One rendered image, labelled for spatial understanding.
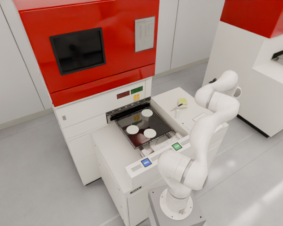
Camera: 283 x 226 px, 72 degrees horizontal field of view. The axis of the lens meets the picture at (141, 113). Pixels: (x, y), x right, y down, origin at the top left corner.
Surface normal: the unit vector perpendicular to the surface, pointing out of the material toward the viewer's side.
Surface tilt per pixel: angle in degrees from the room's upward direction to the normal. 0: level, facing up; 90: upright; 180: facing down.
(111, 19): 90
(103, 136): 0
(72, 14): 90
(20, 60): 90
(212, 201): 0
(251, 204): 0
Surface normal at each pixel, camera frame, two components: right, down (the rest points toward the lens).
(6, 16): 0.52, 0.58
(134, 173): 0.01, -0.74
